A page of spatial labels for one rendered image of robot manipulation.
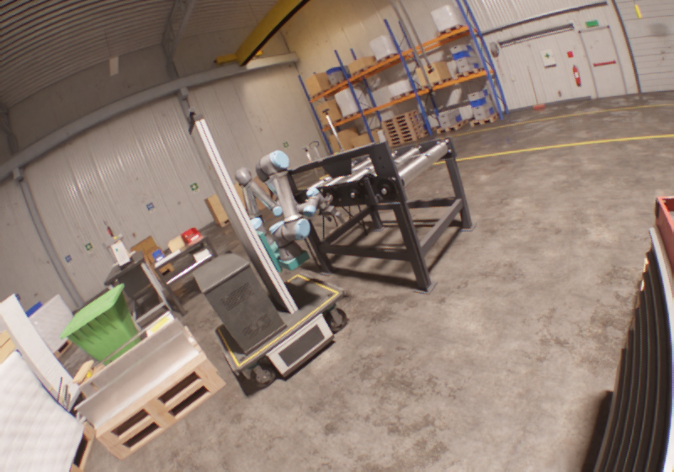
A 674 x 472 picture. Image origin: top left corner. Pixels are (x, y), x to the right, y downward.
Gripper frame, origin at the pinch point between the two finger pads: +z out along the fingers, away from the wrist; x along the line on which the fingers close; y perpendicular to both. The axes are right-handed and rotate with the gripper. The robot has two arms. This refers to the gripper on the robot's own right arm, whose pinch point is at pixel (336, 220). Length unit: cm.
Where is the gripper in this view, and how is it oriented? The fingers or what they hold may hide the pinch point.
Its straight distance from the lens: 204.3
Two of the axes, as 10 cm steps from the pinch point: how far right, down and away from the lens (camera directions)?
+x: 7.0, 0.8, -7.1
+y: -4.9, 7.8, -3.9
